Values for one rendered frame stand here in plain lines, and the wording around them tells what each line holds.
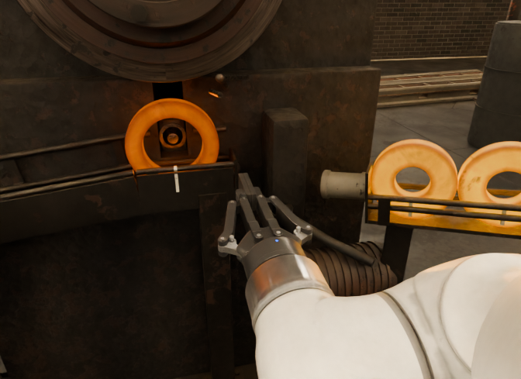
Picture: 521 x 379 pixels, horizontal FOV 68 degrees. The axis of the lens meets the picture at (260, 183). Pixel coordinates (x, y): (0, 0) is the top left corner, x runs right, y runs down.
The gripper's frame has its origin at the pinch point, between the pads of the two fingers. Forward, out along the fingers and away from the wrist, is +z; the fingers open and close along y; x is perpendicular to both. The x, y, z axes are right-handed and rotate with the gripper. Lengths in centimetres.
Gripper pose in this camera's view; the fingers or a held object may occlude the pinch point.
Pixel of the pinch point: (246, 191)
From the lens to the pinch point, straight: 61.3
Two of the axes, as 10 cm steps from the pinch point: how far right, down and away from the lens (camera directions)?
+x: 0.1, -8.7, -5.0
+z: -2.3, -4.9, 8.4
